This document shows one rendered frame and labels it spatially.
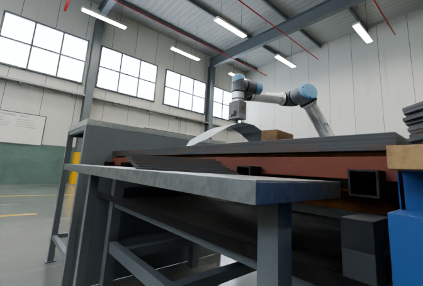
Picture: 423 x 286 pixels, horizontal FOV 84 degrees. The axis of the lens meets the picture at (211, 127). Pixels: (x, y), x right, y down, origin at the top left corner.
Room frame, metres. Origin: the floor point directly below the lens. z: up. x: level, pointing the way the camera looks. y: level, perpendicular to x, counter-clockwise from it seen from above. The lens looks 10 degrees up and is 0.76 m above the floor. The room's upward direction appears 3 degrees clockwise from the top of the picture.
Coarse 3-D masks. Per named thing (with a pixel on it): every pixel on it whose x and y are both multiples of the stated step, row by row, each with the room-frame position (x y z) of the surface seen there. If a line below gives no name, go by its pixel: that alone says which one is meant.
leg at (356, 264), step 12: (360, 216) 0.55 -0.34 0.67; (348, 252) 0.51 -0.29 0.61; (360, 252) 0.50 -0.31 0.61; (348, 264) 0.51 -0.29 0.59; (360, 264) 0.50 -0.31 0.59; (372, 264) 0.48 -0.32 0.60; (384, 264) 0.52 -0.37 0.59; (348, 276) 0.52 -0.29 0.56; (360, 276) 0.50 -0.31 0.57; (372, 276) 0.48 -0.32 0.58; (384, 276) 0.51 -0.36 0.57
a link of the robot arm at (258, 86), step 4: (248, 80) 1.32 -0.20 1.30; (248, 84) 1.30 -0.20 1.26; (252, 84) 1.31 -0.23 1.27; (256, 84) 1.32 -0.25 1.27; (260, 84) 1.34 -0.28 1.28; (248, 88) 1.31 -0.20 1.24; (252, 88) 1.32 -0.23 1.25; (256, 88) 1.33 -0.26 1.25; (260, 88) 1.34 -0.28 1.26; (244, 92) 1.35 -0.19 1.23; (248, 92) 1.34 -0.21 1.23; (252, 92) 1.34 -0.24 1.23; (256, 92) 1.34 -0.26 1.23; (260, 92) 1.35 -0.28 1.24; (248, 96) 1.41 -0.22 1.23
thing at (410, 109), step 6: (420, 102) 0.26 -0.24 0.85; (402, 108) 0.29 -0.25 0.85; (408, 108) 0.28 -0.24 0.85; (414, 108) 0.27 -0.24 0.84; (420, 108) 0.26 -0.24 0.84; (408, 114) 0.29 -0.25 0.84; (414, 114) 0.28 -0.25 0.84; (420, 114) 0.26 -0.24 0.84; (408, 120) 0.29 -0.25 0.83; (414, 120) 0.28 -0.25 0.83; (420, 120) 0.27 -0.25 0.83; (408, 126) 0.30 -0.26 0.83; (414, 126) 0.28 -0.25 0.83; (420, 126) 0.27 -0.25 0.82; (414, 132) 0.28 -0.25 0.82; (420, 132) 0.27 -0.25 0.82; (414, 138) 0.28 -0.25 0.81; (420, 138) 0.27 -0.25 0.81
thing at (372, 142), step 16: (224, 144) 0.79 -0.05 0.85; (240, 144) 0.73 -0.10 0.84; (256, 144) 0.69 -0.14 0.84; (272, 144) 0.65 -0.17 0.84; (288, 144) 0.61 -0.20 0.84; (304, 144) 0.57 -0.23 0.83; (320, 144) 0.54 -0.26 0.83; (336, 144) 0.52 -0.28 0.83; (352, 144) 0.49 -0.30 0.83; (368, 144) 0.47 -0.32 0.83; (384, 144) 0.45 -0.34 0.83; (400, 144) 0.46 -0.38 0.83
